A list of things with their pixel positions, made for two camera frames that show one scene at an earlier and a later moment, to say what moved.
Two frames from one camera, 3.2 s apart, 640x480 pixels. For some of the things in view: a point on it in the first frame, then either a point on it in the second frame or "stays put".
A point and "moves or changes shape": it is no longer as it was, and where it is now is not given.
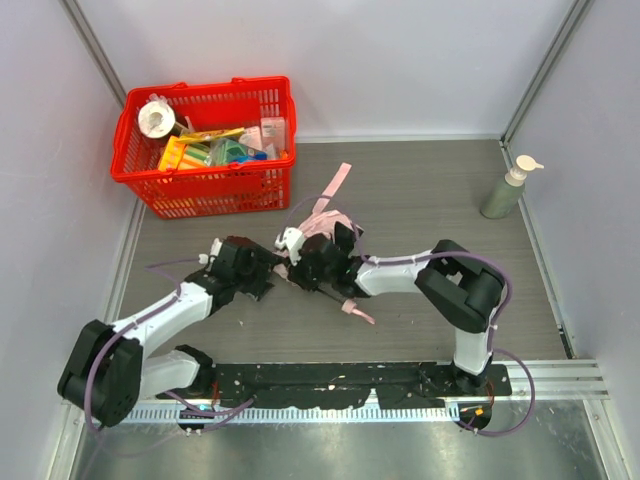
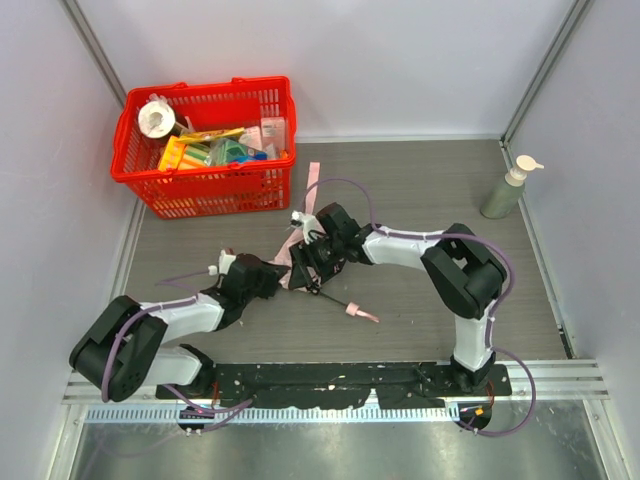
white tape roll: [156, 119] stays put
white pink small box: [273, 132] stays put
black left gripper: [261, 273] -> [270, 278]
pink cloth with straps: [324, 221] moves or changes shape
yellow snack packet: [202, 136] stays put
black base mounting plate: [342, 385] stays put
